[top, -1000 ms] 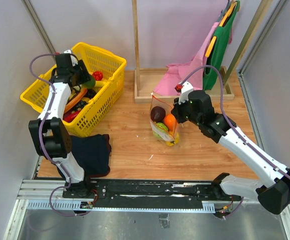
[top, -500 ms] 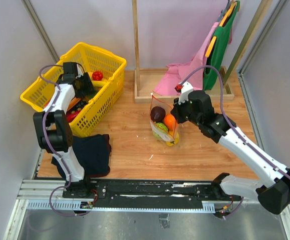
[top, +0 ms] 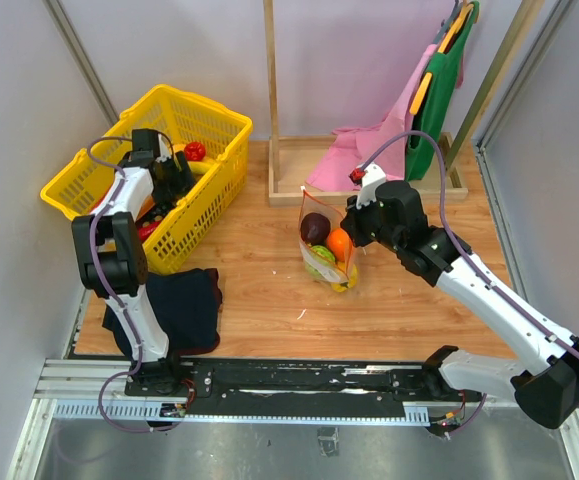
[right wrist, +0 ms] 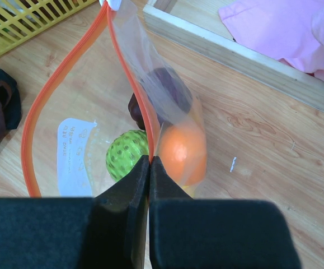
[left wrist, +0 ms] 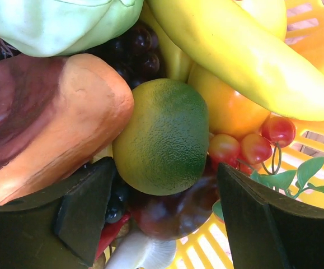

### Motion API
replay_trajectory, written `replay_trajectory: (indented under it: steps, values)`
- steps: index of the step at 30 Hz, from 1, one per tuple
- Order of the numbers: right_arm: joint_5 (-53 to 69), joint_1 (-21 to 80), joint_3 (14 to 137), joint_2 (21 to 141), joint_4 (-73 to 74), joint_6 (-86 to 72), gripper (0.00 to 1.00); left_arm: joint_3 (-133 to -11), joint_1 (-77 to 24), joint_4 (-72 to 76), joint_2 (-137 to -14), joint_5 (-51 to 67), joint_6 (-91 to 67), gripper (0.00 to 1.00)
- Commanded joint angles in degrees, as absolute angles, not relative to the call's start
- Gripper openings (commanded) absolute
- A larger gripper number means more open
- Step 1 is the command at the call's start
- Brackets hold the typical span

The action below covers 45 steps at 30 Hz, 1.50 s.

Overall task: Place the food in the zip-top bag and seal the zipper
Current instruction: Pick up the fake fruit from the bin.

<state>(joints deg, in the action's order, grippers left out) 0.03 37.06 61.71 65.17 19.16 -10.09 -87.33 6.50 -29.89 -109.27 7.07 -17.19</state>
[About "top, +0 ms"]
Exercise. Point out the green garment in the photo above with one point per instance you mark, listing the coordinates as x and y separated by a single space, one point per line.
431 101

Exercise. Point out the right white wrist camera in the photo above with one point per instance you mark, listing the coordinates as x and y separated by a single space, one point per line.
369 179

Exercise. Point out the black grape bunch toy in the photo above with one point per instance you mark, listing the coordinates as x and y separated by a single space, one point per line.
159 211

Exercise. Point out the purple mangosteen toy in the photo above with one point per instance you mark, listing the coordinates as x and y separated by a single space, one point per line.
315 228

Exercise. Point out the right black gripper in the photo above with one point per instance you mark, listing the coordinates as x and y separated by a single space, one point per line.
351 222

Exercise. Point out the left wooden rack post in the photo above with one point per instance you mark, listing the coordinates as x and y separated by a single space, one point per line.
272 90

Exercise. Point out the dark navy folded cloth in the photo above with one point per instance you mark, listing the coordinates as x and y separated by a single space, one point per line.
186 306

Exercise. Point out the round orange toy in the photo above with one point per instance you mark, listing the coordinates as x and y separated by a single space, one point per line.
339 244

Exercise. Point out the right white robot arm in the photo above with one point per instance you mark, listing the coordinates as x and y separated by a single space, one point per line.
543 379

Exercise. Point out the pink garment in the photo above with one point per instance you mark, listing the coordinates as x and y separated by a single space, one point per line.
354 145

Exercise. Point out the yellow banana bunch toy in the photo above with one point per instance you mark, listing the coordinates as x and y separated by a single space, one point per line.
350 283

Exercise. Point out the clear zip top bag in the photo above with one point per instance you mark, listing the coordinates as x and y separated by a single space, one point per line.
312 204

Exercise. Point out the wooden clothes rack base tray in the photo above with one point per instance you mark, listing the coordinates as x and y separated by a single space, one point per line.
293 158

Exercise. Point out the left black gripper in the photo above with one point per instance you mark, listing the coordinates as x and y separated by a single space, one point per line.
181 185

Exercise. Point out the yellow plastic shopping basket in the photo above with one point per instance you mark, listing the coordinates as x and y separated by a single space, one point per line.
185 117

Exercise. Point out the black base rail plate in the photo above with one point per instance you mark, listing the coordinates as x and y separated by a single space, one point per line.
300 389

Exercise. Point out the right wooden rack post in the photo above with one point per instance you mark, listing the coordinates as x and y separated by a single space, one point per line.
522 22

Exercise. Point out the red bell pepper toy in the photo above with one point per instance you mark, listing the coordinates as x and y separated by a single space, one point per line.
195 151

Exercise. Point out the green custard apple toy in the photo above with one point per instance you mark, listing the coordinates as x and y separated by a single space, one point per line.
321 263

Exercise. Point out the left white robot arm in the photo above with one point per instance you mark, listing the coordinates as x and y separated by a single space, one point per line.
112 262

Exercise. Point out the red chili pepper toy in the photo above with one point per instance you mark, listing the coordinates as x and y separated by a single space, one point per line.
147 230

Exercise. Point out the wooden rack post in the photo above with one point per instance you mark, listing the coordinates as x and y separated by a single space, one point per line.
522 22
272 90

